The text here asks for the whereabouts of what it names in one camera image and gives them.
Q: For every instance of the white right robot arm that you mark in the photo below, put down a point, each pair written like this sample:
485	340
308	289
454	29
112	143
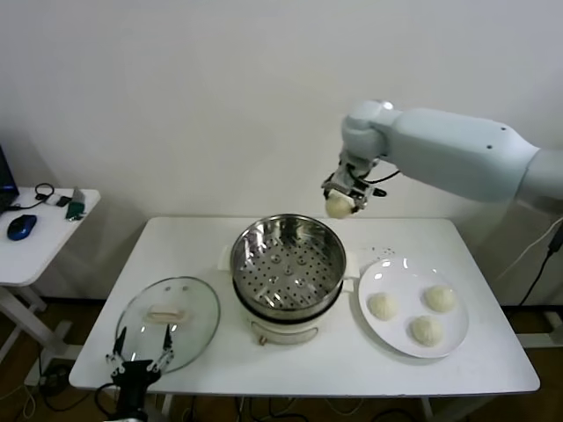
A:
453	149

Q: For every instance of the small black device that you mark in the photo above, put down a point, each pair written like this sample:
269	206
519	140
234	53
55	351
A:
64	201

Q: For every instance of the white steamed baozi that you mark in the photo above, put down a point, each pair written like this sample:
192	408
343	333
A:
440	298
338	207
383	306
426	329

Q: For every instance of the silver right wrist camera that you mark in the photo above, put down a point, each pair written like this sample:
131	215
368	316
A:
342	183

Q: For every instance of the stainless steel steamer basket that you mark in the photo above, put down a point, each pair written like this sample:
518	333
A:
286	272

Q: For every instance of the laptop screen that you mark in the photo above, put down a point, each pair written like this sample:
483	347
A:
5	176

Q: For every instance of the white electric cooker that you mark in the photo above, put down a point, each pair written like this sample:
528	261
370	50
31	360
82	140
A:
281	329

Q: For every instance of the white round plate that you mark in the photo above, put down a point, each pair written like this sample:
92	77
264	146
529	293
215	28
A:
396	272

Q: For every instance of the small white adapter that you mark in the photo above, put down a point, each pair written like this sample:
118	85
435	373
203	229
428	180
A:
53	201

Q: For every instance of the white side table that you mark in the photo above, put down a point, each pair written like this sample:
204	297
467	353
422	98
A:
48	246

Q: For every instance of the white stand base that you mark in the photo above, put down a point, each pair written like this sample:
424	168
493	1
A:
543	336

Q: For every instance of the round glass pot lid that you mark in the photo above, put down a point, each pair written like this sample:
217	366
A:
193	303

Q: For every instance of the blue computer mouse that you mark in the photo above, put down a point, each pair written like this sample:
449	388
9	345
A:
22	227

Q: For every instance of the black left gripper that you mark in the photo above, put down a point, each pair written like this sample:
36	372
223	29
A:
134	373

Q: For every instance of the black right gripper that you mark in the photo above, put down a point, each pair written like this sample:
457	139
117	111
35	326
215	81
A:
358	169

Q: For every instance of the green flat tool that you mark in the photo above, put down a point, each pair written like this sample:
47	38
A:
75	206

